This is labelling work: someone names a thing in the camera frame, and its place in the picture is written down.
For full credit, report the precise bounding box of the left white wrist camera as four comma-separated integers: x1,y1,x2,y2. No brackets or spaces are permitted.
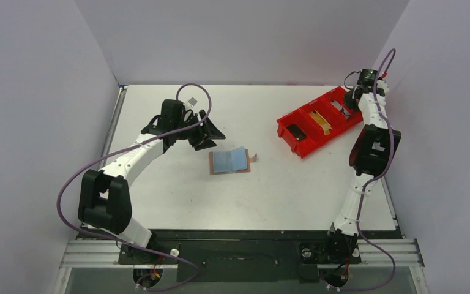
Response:
184,97,198,108

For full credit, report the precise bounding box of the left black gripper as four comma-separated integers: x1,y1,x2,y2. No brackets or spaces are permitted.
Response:
174,111,225,151

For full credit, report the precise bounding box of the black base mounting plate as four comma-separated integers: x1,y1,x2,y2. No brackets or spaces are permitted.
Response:
118,229,362,283

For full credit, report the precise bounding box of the black card in bin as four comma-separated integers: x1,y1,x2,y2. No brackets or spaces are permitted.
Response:
286,124,307,142

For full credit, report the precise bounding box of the brown leather card holder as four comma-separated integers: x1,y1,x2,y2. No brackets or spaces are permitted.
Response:
209,147,258,175

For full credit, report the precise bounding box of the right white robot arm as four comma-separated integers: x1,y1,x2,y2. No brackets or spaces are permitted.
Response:
320,69,401,263

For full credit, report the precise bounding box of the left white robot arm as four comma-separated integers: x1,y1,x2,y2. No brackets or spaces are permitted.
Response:
78,99,226,263

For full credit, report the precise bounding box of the aluminium frame rail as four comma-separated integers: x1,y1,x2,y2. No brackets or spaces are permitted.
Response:
59,238,425,270

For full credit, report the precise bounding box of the yellow card in bin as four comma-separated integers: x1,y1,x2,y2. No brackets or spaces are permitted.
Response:
309,111,332,136

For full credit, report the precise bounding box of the red three-compartment bin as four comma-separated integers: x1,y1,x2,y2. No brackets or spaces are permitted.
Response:
277,86,363,159

